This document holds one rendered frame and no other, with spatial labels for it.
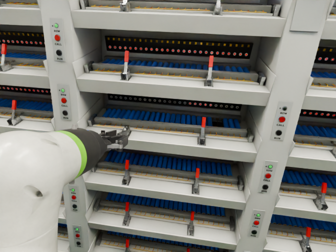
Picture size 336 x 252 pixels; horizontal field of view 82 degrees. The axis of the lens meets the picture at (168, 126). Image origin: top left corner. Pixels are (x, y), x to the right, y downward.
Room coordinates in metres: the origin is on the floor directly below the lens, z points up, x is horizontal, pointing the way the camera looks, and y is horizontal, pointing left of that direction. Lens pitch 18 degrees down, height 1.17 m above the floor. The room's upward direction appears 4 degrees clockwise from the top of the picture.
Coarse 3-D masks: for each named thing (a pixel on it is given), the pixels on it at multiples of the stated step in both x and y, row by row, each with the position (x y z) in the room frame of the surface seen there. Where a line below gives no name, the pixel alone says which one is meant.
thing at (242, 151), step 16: (96, 112) 0.76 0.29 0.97; (224, 112) 0.76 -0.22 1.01; (96, 128) 0.67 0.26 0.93; (144, 128) 0.68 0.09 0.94; (256, 128) 0.62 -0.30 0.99; (128, 144) 0.63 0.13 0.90; (144, 144) 0.62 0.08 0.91; (160, 144) 0.61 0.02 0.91; (176, 144) 0.60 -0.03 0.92; (192, 144) 0.60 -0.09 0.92; (208, 144) 0.61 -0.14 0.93; (224, 144) 0.61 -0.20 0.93; (240, 144) 0.61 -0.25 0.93; (256, 144) 0.59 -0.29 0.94; (240, 160) 0.59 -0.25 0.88
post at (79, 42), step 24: (48, 0) 0.65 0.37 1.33; (48, 24) 0.65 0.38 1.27; (72, 24) 0.65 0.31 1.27; (48, 48) 0.65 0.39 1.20; (72, 48) 0.64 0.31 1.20; (96, 48) 0.79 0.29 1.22; (48, 72) 0.65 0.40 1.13; (72, 72) 0.64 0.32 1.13; (72, 96) 0.64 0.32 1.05; (96, 96) 0.77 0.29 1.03; (72, 120) 0.64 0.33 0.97; (72, 216) 0.65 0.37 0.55; (72, 240) 0.65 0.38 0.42
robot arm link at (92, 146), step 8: (72, 128) 0.34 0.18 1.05; (80, 128) 0.36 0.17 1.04; (80, 136) 0.32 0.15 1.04; (88, 136) 0.34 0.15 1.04; (88, 144) 0.32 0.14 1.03; (96, 144) 0.35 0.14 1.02; (88, 152) 0.31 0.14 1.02; (96, 152) 0.34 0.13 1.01; (88, 160) 0.31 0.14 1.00; (96, 160) 0.34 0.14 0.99; (88, 168) 0.32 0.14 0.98
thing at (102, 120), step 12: (96, 120) 0.70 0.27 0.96; (108, 120) 0.69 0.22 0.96; (120, 120) 0.69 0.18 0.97; (132, 120) 0.69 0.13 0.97; (144, 120) 0.69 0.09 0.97; (180, 132) 0.65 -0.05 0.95; (204, 132) 0.66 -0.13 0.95; (216, 132) 0.66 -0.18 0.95; (228, 132) 0.65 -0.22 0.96; (240, 132) 0.65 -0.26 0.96
